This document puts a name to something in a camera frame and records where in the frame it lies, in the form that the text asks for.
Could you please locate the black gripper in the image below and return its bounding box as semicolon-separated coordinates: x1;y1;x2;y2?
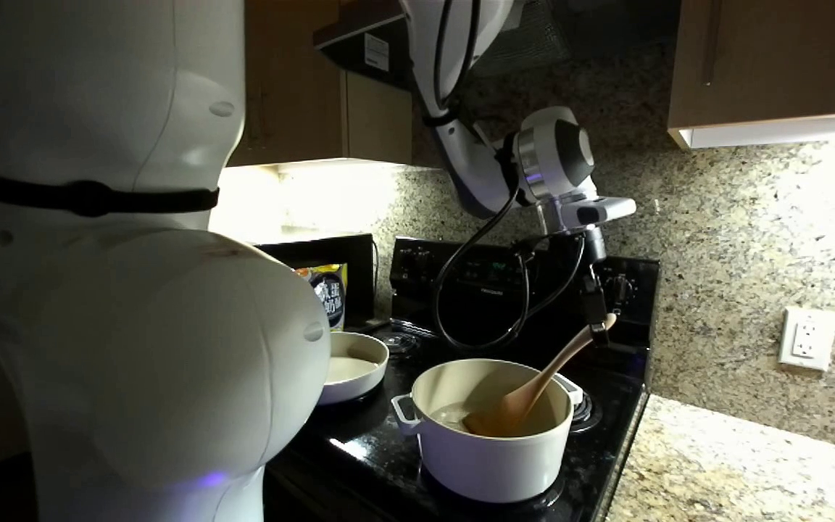
570;230;626;337

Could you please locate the wooden spoon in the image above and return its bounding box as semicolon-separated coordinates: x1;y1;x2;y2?
462;308;625;438

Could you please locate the black electric stove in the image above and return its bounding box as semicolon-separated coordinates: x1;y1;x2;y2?
264;234;664;522

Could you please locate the black microwave oven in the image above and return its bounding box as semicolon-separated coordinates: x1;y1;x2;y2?
256;231;381;337

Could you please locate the white bowl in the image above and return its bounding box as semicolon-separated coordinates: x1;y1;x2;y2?
320;327;394;408

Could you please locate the yellow black snack bag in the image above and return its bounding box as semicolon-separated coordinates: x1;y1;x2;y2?
294;261;355;334

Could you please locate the brown upper cabinet plain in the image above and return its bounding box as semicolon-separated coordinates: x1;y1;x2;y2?
227;0;420;170

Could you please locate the range hood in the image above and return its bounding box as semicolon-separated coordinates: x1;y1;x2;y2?
312;0;420;95

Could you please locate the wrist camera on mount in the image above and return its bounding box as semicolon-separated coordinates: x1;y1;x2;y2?
572;193;642;261

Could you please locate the white pot with handles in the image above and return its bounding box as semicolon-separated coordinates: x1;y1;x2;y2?
388;354;588;508

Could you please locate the white wall outlet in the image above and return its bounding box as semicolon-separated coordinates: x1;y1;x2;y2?
777;305;835;377

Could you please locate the brown upper cabinet with handles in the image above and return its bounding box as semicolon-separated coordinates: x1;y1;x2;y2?
664;0;835;153

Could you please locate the black strap around robot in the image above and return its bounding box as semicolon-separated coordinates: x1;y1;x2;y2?
0;167;225;221

